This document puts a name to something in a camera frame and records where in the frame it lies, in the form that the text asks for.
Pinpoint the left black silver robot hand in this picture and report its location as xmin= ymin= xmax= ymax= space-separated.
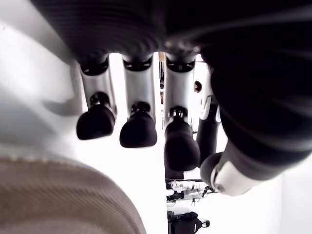
xmin=29 ymin=0 xmax=312 ymax=197

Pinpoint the dark brown round plate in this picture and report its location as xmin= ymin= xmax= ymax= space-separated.
xmin=0 ymin=142 xmax=147 ymax=234

